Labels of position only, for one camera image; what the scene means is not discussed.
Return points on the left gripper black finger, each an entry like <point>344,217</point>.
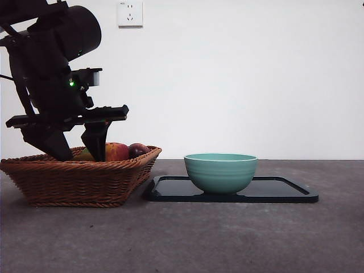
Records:
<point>96,139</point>
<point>51,142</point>

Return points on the yellow brown round fruit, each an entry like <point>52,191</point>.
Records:
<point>84,156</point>

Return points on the teal ribbed bowl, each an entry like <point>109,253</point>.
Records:
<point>221,176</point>

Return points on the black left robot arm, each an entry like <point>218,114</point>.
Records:
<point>82,31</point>

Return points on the red yellow apple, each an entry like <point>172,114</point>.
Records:
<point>118,152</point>

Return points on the dark red plum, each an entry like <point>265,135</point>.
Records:
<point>138,150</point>

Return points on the brown wicker basket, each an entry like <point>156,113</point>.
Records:
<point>74,182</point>

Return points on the dark green rectangular tray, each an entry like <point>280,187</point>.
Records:
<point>270,193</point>

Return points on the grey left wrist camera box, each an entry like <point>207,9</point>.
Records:
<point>95,79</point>

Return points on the white wall socket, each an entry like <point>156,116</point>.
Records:
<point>130,13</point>

